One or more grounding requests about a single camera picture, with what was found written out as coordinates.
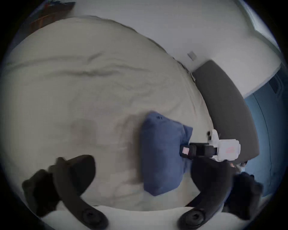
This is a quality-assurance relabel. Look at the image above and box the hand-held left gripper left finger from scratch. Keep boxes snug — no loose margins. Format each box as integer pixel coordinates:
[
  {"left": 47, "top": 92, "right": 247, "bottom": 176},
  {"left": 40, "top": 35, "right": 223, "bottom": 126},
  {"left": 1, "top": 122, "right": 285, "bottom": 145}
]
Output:
[{"left": 22, "top": 155, "right": 109, "bottom": 230}]

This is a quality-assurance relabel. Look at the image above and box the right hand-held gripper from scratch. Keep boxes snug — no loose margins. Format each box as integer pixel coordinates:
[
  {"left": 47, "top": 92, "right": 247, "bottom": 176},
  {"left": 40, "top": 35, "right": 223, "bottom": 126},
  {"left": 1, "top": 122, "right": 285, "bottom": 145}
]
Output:
[{"left": 179, "top": 129, "right": 241, "bottom": 162}]

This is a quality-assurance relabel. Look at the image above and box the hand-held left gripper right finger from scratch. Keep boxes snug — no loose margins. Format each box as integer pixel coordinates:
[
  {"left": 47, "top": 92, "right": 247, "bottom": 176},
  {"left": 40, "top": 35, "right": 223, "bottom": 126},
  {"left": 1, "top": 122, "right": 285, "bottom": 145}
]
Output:
[{"left": 177, "top": 157, "right": 264, "bottom": 230}]

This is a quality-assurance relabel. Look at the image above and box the dark blue garment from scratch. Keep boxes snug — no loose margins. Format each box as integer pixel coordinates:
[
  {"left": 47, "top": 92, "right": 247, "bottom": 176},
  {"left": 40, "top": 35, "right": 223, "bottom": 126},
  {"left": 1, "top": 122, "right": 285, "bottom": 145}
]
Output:
[{"left": 140, "top": 111, "right": 193, "bottom": 197}]

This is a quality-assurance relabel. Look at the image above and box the grey padded headboard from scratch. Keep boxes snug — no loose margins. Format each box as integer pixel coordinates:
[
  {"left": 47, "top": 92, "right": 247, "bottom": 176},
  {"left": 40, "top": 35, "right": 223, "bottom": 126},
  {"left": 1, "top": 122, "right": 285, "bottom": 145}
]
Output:
[{"left": 192, "top": 59, "right": 260, "bottom": 166}]

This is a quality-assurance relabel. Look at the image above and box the bed with beige sheet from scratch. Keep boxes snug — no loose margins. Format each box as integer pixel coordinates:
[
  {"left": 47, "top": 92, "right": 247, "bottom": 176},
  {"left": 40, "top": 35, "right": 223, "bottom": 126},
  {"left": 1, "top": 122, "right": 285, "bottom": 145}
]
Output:
[{"left": 0, "top": 16, "right": 225, "bottom": 213}]

